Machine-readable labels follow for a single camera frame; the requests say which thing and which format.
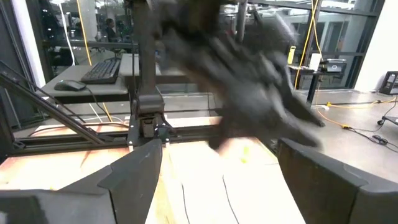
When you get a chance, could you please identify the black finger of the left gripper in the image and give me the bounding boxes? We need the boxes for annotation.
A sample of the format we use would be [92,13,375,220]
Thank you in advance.
[284,89,326,128]
[273,119,322,148]

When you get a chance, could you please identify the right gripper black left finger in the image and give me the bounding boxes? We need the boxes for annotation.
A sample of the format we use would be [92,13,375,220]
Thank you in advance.
[0,139,164,224]

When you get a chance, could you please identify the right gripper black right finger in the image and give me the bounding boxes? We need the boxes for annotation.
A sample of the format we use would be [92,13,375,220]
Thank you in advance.
[277,138,398,224]

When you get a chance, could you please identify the black standing desk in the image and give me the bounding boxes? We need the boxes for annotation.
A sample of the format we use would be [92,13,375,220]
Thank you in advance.
[287,62,348,106]

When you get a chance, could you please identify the white paper roll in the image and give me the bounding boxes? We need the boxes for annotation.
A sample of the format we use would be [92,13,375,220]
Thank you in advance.
[309,52,322,72]

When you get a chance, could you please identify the grey desktop device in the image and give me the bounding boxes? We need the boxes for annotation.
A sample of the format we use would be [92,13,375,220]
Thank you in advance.
[322,58,348,73]

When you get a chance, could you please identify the yellow handheld device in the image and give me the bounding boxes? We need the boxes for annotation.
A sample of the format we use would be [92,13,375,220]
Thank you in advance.
[287,45,297,65]

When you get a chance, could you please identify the black caster wheel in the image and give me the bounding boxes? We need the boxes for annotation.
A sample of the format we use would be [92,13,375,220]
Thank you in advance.
[377,115,398,127]

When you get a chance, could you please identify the grey office desk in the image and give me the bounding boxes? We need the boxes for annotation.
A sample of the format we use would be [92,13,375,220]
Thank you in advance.
[36,64,130,105]
[119,52,191,85]

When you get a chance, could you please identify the black computer mouse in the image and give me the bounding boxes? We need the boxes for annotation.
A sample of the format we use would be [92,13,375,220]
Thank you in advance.
[54,80,87,92]

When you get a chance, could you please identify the black keyboard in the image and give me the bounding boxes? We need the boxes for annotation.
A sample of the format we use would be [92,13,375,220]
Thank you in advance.
[80,58,121,85]

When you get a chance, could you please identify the person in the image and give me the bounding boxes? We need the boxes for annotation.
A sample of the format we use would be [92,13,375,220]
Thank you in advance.
[104,17,121,43]

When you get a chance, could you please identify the yellow floor cable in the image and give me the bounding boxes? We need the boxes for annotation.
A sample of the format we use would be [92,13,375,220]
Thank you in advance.
[310,95,398,130]

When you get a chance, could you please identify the yellow extension cable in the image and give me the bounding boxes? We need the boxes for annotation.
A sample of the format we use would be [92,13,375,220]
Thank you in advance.
[294,0,322,91]

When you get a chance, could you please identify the black aluminium table frame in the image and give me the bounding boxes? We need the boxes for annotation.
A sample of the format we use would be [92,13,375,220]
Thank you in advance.
[0,60,280,156]

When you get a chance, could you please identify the black floor cable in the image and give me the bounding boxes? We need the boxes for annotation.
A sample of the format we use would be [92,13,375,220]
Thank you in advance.
[345,105,398,147]

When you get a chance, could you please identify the white hanging cable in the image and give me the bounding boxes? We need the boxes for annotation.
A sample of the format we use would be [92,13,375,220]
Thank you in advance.
[58,2,76,67]

